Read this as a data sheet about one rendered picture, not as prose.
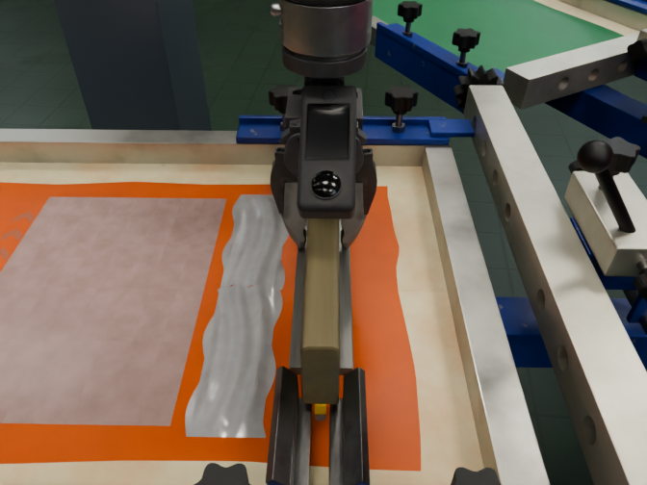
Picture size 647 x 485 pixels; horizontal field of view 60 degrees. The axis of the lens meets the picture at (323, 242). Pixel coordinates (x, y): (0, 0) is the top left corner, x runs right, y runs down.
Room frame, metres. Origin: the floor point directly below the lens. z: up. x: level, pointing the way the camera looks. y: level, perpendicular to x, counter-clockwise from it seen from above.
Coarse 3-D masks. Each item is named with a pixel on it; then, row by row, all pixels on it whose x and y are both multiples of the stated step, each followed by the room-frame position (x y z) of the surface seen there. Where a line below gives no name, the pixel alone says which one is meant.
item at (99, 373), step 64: (0, 320) 0.40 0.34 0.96; (64, 320) 0.40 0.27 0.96; (128, 320) 0.40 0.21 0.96; (192, 320) 0.40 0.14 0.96; (384, 320) 0.40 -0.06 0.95; (0, 384) 0.32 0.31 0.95; (64, 384) 0.32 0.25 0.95; (128, 384) 0.32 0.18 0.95; (192, 384) 0.32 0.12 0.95; (384, 384) 0.32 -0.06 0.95; (0, 448) 0.25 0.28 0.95; (64, 448) 0.25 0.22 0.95; (128, 448) 0.25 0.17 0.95; (192, 448) 0.25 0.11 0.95; (256, 448) 0.25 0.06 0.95; (320, 448) 0.25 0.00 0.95; (384, 448) 0.25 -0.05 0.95
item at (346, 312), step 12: (300, 252) 0.44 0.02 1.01; (348, 252) 0.44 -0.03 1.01; (300, 264) 0.42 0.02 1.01; (348, 264) 0.42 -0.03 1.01; (300, 276) 0.41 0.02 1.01; (348, 276) 0.41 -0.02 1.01; (300, 288) 0.39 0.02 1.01; (348, 288) 0.39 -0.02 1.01; (300, 300) 0.37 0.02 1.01; (348, 300) 0.37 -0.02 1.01; (300, 312) 0.36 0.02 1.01; (348, 312) 0.36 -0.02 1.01; (300, 324) 0.34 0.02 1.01; (348, 324) 0.34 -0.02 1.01; (300, 336) 0.33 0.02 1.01; (348, 336) 0.33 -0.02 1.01; (348, 348) 0.32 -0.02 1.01; (348, 360) 0.30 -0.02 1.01; (300, 372) 0.30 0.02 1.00
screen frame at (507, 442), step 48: (0, 144) 0.70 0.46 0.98; (48, 144) 0.70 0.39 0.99; (96, 144) 0.70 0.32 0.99; (144, 144) 0.70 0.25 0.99; (192, 144) 0.70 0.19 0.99; (240, 144) 0.70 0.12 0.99; (384, 144) 0.69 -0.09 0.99; (432, 192) 0.59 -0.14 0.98; (480, 288) 0.41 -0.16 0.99; (480, 336) 0.35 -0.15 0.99; (480, 384) 0.29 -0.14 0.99; (480, 432) 0.26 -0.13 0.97; (528, 432) 0.25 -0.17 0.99; (528, 480) 0.21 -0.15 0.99
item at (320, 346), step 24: (312, 240) 0.39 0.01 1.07; (336, 240) 0.39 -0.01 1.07; (312, 264) 0.36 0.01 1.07; (336, 264) 0.36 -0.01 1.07; (312, 288) 0.33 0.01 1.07; (336, 288) 0.33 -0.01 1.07; (312, 312) 0.30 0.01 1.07; (336, 312) 0.30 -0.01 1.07; (312, 336) 0.28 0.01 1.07; (336, 336) 0.28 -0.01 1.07; (312, 360) 0.27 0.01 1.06; (336, 360) 0.26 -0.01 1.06; (312, 384) 0.27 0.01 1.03; (336, 384) 0.27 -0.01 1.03
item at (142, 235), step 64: (0, 192) 0.63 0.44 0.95; (64, 192) 0.63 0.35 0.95; (128, 192) 0.63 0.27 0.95; (192, 192) 0.63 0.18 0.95; (256, 192) 0.63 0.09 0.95; (384, 192) 0.63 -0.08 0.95; (64, 256) 0.50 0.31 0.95; (128, 256) 0.50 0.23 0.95; (192, 256) 0.50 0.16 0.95; (384, 256) 0.50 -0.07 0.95
